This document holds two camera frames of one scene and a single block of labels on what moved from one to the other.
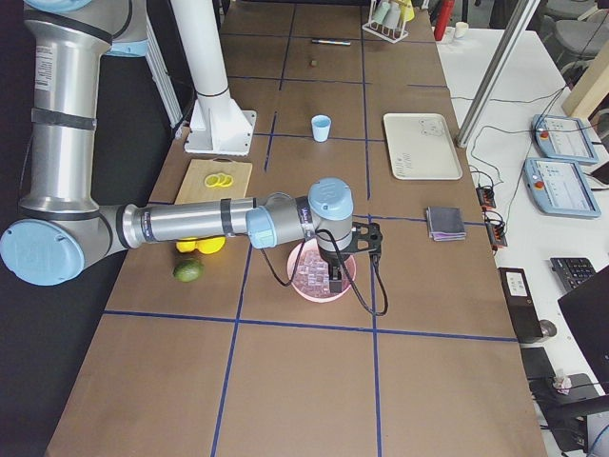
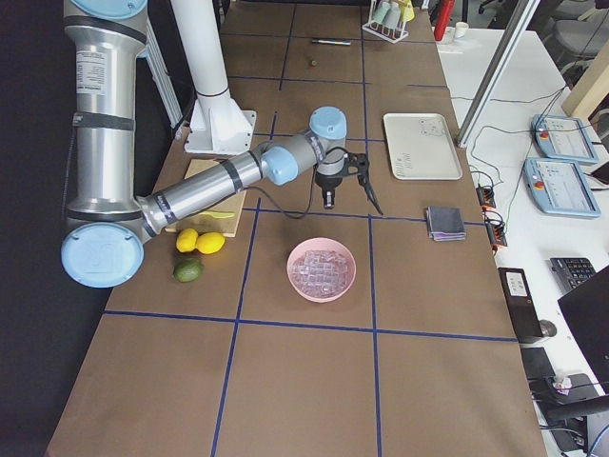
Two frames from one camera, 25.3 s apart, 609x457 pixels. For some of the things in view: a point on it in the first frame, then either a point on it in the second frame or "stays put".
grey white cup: [392, 15] stays put
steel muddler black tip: [343, 43] stays put
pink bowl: [310, 278] stays put
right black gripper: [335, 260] to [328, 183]
